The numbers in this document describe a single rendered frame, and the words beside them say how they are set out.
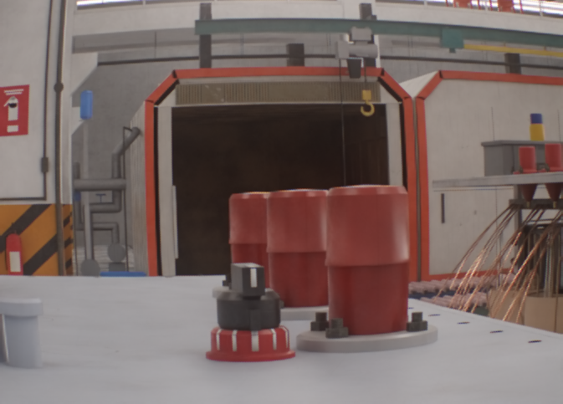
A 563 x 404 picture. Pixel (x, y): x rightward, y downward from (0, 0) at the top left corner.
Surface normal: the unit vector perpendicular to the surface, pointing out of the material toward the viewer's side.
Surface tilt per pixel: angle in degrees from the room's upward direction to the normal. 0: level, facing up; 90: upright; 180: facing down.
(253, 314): 90
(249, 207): 89
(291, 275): 90
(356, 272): 91
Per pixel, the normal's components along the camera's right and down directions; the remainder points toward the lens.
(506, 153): 0.22, -0.04
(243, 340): -0.16, -0.03
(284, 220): -0.47, -0.01
